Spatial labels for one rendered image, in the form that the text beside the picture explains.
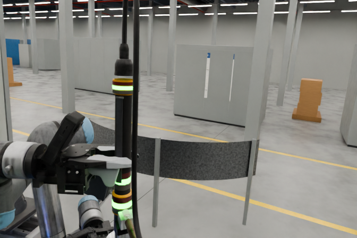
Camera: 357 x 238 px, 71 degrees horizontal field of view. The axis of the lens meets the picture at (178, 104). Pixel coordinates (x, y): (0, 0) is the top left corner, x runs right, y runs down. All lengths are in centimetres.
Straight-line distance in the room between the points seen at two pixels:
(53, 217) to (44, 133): 28
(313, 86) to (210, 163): 628
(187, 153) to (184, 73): 476
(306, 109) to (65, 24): 721
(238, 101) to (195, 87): 124
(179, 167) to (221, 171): 42
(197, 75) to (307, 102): 353
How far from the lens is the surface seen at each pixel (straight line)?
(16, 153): 60
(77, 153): 54
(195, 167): 257
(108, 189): 134
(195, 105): 703
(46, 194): 99
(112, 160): 51
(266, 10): 479
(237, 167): 272
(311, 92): 849
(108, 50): 1064
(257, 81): 474
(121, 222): 55
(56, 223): 102
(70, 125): 52
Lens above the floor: 177
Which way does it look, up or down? 11 degrees down
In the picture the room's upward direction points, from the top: 3 degrees clockwise
